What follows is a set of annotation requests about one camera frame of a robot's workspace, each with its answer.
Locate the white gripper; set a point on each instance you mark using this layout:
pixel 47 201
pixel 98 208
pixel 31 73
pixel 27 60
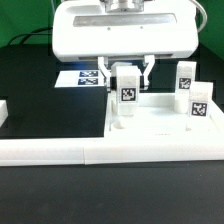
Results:
pixel 85 29

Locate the white sheet with tags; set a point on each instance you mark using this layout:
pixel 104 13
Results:
pixel 80 78

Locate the white square table top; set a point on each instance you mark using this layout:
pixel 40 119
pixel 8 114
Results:
pixel 155 116

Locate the white U-shaped fence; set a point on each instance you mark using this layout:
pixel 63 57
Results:
pixel 111 150

